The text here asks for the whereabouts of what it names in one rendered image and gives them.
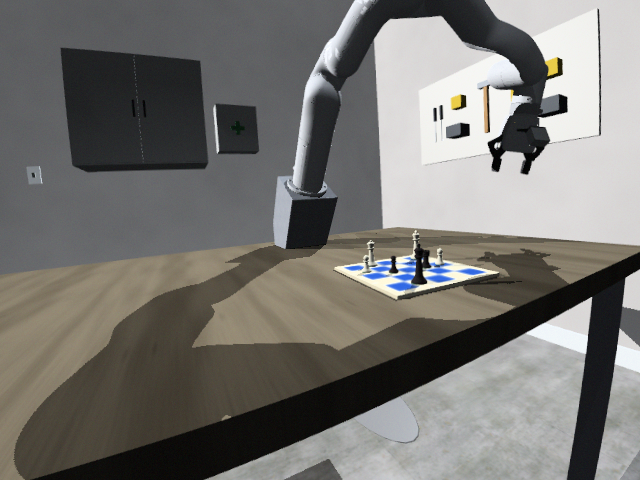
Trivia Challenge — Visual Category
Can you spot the blue and cream chessboard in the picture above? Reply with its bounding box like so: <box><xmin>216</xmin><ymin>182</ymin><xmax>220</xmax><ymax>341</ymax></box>
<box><xmin>335</xmin><ymin>255</ymin><xmax>500</xmax><ymax>300</ymax></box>

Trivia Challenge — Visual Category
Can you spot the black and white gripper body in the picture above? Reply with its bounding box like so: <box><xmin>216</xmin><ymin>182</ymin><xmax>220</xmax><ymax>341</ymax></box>
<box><xmin>495</xmin><ymin>113</ymin><xmax>540</xmax><ymax>153</ymax></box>

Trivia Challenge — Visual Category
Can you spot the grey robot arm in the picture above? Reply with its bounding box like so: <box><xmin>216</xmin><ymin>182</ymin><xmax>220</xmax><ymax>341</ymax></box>
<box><xmin>287</xmin><ymin>0</ymin><xmax>549</xmax><ymax>197</ymax></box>

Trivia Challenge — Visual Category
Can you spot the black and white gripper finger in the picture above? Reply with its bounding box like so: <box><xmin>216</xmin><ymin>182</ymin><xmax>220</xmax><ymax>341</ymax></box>
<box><xmin>487</xmin><ymin>135</ymin><xmax>506</xmax><ymax>172</ymax></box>
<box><xmin>520</xmin><ymin>146</ymin><xmax>545</xmax><ymax>175</ymax></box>

